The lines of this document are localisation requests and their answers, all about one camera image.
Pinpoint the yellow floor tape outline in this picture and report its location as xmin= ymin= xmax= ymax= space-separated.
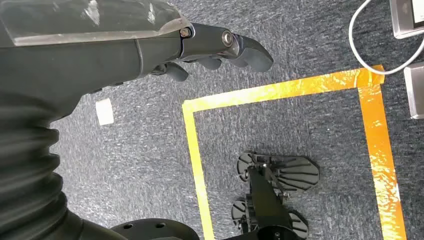
xmin=181 ymin=64 xmax=408 ymax=240

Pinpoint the ribbed grey left arm sleeve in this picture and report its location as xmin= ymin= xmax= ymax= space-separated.
xmin=0 ymin=93 xmax=132 ymax=240

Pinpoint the silver metal box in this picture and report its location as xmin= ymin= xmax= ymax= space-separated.
xmin=403 ymin=61 xmax=424 ymax=120
xmin=389 ymin=0 xmax=424 ymax=40

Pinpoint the black round robot joint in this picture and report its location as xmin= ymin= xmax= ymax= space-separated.
xmin=110 ymin=218 xmax=201 ymax=240

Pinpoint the white paper scrap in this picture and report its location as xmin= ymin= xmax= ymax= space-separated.
xmin=95 ymin=97 xmax=115 ymax=126

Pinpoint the black robot foot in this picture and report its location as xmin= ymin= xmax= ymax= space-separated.
xmin=230 ymin=199 xmax=309 ymax=240
xmin=236 ymin=151 xmax=321 ymax=193

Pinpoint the white cable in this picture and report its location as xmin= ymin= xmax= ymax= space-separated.
xmin=348 ymin=0 xmax=424 ymax=76

